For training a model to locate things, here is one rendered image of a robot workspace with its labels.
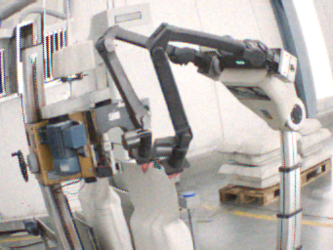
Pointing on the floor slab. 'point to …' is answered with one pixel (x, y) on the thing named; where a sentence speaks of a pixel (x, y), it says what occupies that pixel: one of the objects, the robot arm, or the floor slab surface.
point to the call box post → (193, 228)
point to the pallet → (268, 187)
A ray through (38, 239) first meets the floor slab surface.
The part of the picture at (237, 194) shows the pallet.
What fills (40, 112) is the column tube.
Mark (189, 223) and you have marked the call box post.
